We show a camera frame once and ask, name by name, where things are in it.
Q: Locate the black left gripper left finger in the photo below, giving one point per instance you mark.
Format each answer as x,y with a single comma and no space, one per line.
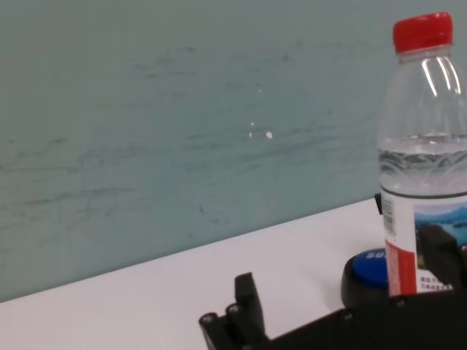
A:
248,313

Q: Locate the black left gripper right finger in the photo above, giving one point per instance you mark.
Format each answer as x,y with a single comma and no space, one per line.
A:
443,260

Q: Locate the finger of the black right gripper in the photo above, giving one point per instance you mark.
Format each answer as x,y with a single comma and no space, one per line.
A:
378,204

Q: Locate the clear water bottle red cap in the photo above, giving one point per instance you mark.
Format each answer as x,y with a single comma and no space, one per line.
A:
423,164

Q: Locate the blue push button black base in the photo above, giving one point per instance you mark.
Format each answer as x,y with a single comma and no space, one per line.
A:
368,270

